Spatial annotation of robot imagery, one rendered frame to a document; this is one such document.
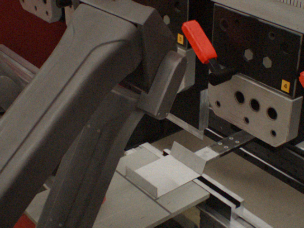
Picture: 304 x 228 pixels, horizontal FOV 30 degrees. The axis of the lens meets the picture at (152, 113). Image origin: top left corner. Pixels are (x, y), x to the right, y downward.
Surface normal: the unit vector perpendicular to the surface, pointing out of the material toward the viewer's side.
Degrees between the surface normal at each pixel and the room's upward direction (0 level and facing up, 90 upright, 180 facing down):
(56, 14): 90
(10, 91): 64
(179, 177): 0
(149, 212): 0
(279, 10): 90
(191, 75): 90
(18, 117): 30
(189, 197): 0
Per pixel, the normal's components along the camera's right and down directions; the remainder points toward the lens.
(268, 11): -0.78, 0.31
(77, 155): -0.33, 0.00
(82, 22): -0.07, -0.51
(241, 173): 0.00, -0.87
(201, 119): 0.63, 0.38
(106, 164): 0.85, 0.40
